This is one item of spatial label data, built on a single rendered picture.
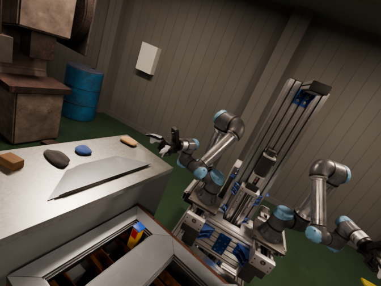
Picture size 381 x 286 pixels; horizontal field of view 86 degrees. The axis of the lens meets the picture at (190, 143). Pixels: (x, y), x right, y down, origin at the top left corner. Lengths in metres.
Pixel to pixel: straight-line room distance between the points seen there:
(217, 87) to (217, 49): 0.68
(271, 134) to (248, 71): 2.65
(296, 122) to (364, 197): 3.35
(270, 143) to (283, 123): 0.16
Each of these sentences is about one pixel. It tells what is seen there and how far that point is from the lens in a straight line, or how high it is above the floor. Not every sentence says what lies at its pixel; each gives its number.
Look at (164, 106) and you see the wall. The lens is 4.53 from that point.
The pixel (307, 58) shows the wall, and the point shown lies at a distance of 4.09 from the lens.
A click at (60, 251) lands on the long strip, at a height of 0.85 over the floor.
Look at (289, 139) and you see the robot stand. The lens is 1.52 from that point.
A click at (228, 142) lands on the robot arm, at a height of 1.54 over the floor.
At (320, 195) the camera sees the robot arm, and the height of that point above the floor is 1.51.
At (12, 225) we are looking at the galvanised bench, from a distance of 1.16.
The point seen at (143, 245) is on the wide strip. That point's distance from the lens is 1.38.
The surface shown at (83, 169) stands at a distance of 1.43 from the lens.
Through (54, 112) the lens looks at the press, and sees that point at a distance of 3.68.
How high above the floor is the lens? 1.90
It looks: 21 degrees down
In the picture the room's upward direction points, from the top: 23 degrees clockwise
